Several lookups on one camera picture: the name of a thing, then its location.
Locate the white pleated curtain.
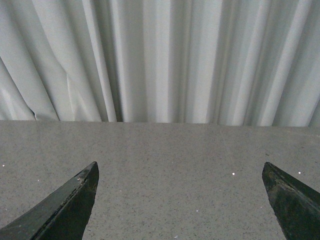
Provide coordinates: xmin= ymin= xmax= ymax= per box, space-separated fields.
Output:
xmin=0 ymin=0 xmax=320 ymax=127

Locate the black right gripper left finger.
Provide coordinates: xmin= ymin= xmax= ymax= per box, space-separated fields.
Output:
xmin=0 ymin=161 xmax=99 ymax=240

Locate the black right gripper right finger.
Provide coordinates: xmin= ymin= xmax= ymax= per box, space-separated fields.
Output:
xmin=262 ymin=162 xmax=320 ymax=240

